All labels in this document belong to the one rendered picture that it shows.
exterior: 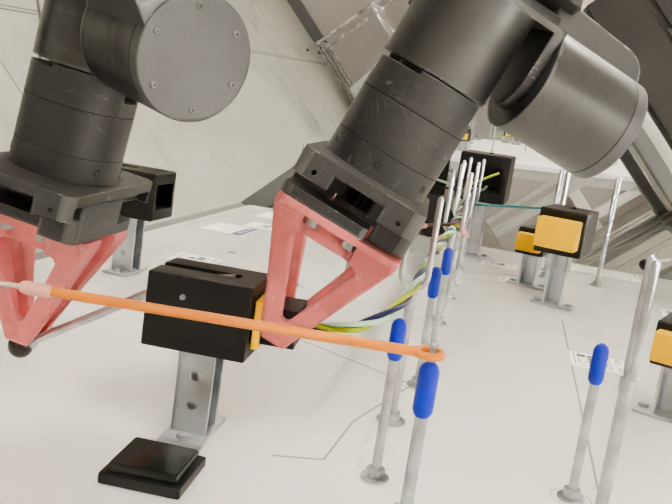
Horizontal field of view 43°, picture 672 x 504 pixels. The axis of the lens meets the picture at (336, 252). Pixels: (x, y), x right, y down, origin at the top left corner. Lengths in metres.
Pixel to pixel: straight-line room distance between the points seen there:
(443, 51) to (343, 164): 0.07
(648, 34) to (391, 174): 1.07
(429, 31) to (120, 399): 0.27
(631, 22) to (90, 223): 1.12
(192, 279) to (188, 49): 0.12
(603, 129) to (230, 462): 0.25
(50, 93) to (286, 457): 0.22
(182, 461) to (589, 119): 0.26
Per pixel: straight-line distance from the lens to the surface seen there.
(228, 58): 0.40
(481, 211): 1.22
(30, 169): 0.46
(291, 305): 0.45
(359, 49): 8.00
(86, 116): 0.45
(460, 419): 0.57
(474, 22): 0.42
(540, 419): 0.60
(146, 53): 0.38
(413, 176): 0.42
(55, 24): 0.46
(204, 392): 0.47
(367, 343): 0.32
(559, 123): 0.44
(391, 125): 0.41
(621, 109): 0.45
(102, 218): 0.46
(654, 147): 1.38
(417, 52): 0.42
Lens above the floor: 1.32
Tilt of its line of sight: 16 degrees down
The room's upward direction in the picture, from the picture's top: 58 degrees clockwise
